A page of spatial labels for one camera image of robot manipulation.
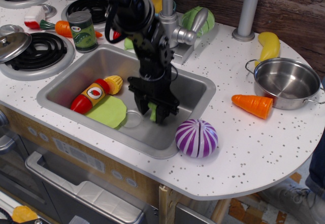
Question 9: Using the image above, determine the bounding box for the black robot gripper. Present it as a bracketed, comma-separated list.
[127, 68, 179, 124]

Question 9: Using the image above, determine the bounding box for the green toy broccoli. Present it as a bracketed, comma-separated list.
[148, 102, 157, 122]

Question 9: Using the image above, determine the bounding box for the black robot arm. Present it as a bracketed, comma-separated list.
[105, 0, 179, 124]

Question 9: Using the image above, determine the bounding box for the stainless steel pot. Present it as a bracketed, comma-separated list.
[245, 58, 324, 110]

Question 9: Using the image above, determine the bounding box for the silver pot lid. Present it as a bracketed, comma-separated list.
[1, 32, 32, 63]

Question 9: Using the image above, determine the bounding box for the green toy lettuce leaf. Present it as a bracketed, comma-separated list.
[85, 95, 127, 128]

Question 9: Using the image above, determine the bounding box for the yellow toy corn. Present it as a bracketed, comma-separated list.
[104, 75, 123, 95]

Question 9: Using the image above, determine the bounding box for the purple striped toy onion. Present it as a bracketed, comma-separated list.
[175, 119, 218, 158]

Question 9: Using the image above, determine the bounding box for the light green toy pear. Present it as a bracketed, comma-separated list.
[124, 38, 134, 50]

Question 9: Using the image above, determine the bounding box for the red yellow ketchup bottle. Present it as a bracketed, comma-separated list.
[70, 79, 110, 114]

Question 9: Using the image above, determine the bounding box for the silver toy faucet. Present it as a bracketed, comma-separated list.
[158, 0, 208, 65]

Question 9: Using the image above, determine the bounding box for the red toy chili pepper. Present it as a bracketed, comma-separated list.
[113, 31, 121, 41]

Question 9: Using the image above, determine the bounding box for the grey toy sink basin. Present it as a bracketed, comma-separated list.
[37, 45, 216, 158]

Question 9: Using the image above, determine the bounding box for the green toy peas can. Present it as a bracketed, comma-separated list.
[68, 11, 98, 53]

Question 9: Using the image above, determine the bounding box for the green toy cabbage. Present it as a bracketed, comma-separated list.
[181, 6, 215, 37]

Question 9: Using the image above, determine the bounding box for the orange toy squash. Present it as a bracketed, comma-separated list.
[151, 0, 163, 14]

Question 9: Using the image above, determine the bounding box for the orange toy carrot piece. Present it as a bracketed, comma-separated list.
[231, 94, 273, 119]

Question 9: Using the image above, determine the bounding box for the back right stove burner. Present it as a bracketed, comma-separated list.
[61, 0, 109, 33]

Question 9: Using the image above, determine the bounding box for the front left stove burner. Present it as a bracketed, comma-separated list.
[1, 33, 75, 81]

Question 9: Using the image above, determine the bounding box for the grey support pole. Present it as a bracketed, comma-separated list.
[232, 0, 258, 42]

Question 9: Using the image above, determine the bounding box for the grey toy oven door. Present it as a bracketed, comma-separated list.
[25, 151, 158, 223]

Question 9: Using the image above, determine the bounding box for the orange toy carrot with stem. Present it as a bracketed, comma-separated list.
[39, 19, 103, 38]

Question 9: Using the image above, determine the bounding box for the yellow toy banana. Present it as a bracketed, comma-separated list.
[254, 32, 280, 67]

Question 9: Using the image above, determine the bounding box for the grey stove knob centre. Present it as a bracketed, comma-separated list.
[40, 4, 57, 19]

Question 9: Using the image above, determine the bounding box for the red white toy radish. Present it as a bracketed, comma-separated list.
[24, 6, 46, 29]

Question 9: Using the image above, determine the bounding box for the grey stove knob left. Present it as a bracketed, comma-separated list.
[0, 24, 24, 37]

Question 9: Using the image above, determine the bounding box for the grey sneaker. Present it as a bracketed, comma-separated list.
[258, 178, 324, 223]

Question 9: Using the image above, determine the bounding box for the blue jeans leg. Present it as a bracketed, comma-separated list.
[305, 140, 324, 200]

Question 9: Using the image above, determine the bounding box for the yellow object with black cable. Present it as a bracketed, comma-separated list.
[1, 206, 38, 224]

